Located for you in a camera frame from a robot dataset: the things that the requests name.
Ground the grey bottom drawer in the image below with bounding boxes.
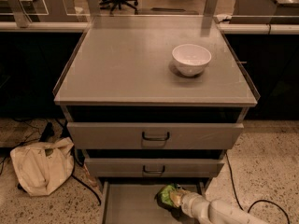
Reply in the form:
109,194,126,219
101,182,199,224

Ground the grey middle drawer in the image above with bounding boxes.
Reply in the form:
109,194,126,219
85,158,224,178

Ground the black floor cable left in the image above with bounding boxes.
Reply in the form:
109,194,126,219
70,147,103,205

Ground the white ceramic bowl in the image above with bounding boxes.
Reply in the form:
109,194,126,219
172,44,212,77

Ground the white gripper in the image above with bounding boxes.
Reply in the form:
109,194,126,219
169,189,210,220

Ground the grey drawer cabinet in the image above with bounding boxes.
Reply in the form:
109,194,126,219
55,16,257,224

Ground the green rice chip bag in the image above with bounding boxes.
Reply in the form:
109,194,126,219
154,183,186,219

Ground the black floor cable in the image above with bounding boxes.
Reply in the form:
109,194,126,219
225,151,291,224
70,147,103,205

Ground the beige cloth tote bag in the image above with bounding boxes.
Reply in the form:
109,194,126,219
10,137,74,196

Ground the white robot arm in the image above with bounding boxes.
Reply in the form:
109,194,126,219
170,189,268,224

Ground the black floor cable right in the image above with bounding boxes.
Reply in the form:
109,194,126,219
225,151,291,224

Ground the grey top drawer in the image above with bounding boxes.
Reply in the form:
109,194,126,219
67,122,244,150

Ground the grey drawer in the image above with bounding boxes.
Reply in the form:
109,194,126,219
67,122,244,150
101,182,199,224
85,158,224,178

